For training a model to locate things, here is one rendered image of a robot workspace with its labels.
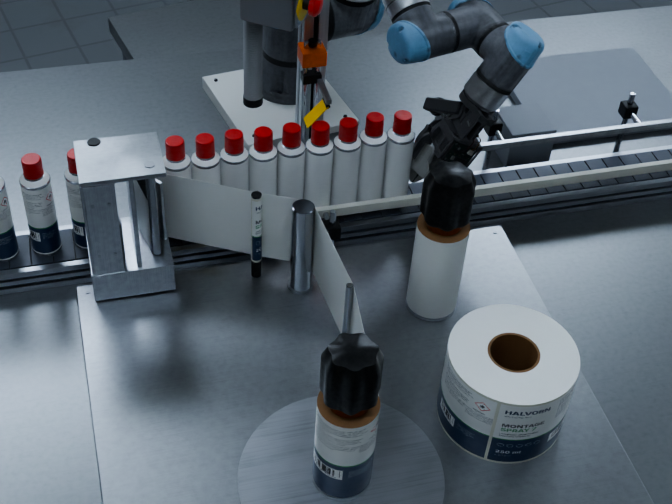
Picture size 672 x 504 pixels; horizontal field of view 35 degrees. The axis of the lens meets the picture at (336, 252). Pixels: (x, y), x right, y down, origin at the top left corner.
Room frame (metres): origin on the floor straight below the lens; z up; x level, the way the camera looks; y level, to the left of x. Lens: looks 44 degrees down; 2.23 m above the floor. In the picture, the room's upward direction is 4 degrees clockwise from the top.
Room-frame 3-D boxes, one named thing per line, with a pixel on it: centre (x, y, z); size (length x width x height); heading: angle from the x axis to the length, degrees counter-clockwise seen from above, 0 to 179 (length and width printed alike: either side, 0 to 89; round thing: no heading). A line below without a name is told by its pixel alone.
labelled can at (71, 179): (1.39, 0.45, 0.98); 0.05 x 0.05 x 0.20
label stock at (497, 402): (1.07, -0.28, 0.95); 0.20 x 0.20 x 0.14
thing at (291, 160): (1.51, 0.09, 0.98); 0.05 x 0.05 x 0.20
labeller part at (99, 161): (1.32, 0.36, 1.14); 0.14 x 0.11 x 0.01; 108
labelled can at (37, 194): (1.37, 0.52, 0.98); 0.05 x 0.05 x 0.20
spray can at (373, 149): (1.56, -0.05, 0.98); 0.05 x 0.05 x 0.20
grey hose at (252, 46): (1.59, 0.17, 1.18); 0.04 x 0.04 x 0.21
